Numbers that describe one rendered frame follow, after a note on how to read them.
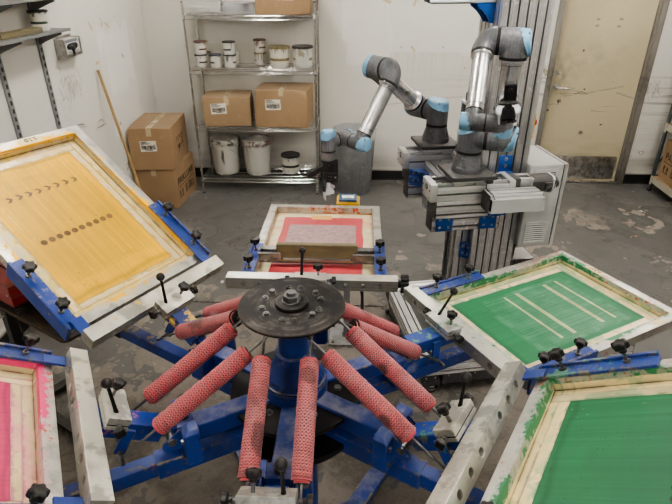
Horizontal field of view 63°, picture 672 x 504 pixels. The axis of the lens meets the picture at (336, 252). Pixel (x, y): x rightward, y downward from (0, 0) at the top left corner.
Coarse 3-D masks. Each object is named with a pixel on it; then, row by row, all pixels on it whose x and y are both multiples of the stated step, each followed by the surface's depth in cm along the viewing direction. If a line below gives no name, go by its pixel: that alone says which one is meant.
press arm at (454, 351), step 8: (440, 352) 193; (448, 352) 193; (456, 352) 193; (464, 352) 194; (416, 360) 190; (424, 360) 190; (448, 360) 192; (456, 360) 194; (464, 360) 196; (408, 368) 185; (416, 368) 186; (424, 368) 187; (432, 368) 189; (440, 368) 191; (376, 376) 182; (416, 376) 187; (376, 384) 178; (384, 384) 180; (384, 392) 182
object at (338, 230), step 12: (324, 228) 276; (336, 228) 276; (348, 228) 276; (360, 228) 276; (324, 240) 264; (336, 240) 264; (348, 240) 264; (360, 240) 264; (324, 264) 243; (336, 264) 243; (348, 264) 243; (360, 264) 243
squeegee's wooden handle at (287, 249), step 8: (280, 248) 239; (288, 248) 239; (296, 248) 238; (312, 248) 238; (320, 248) 238; (328, 248) 238; (336, 248) 237; (344, 248) 237; (352, 248) 237; (280, 256) 241; (288, 256) 240; (296, 256) 240; (304, 256) 240; (312, 256) 240; (320, 256) 240; (328, 256) 239; (336, 256) 239; (344, 256) 239
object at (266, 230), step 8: (272, 208) 290; (280, 208) 292; (288, 208) 292; (296, 208) 292; (304, 208) 291; (312, 208) 291; (320, 208) 291; (328, 208) 291; (336, 208) 291; (344, 208) 290; (352, 208) 290; (360, 208) 290; (368, 208) 290; (376, 208) 290; (272, 216) 281; (376, 216) 281; (264, 224) 272; (272, 224) 277; (376, 224) 272; (264, 232) 264; (376, 232) 264; (264, 240) 257
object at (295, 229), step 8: (288, 224) 281; (296, 224) 280; (304, 224) 281; (312, 224) 281; (320, 224) 281; (288, 232) 272; (296, 232) 272; (304, 232) 272; (312, 232) 272; (320, 232) 272; (280, 240) 264; (288, 240) 264; (296, 240) 264; (304, 240) 264; (312, 240) 264; (320, 240) 264; (272, 264) 243; (280, 264) 243; (288, 264) 243; (296, 264) 243; (304, 264) 243; (312, 264) 243; (280, 272) 237; (288, 272) 237
